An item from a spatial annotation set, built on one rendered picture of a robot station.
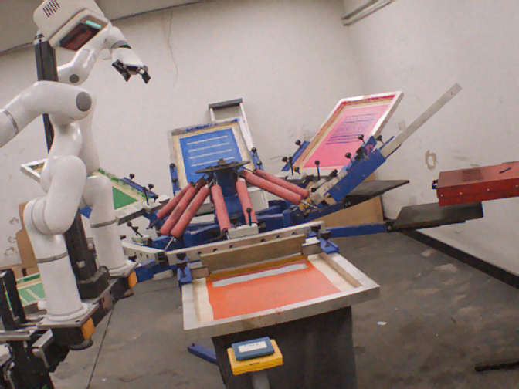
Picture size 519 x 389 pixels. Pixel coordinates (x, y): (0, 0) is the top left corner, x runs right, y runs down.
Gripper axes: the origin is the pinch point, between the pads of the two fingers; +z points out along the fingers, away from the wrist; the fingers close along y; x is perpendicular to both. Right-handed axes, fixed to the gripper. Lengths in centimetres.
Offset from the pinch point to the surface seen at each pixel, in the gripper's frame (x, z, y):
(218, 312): -29, 77, -8
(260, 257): -31, 60, -47
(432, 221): 10, 83, -115
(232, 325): -16, 87, 5
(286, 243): -22, 61, -54
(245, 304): -24, 79, -15
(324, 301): 2, 95, -14
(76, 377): -246, 23, -70
